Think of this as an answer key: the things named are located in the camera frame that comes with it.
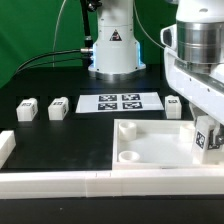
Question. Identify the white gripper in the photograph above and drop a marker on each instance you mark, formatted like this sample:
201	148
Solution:
194	65

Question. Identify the white front fence wall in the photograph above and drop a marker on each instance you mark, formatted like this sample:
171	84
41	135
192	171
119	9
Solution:
112	183

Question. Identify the white left fence wall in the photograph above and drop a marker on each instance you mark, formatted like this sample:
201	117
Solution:
7	144

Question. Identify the white square tabletop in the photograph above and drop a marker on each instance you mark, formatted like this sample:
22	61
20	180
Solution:
148	144

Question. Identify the white sheet with markers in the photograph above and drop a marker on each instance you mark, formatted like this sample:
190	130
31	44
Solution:
119	102

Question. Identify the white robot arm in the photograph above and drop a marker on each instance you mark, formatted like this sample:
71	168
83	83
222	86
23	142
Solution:
116	53

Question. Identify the white fence wall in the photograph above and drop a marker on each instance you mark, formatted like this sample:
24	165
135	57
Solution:
7	144
112	183

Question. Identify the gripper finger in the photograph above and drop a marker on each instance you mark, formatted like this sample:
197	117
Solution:
216	137

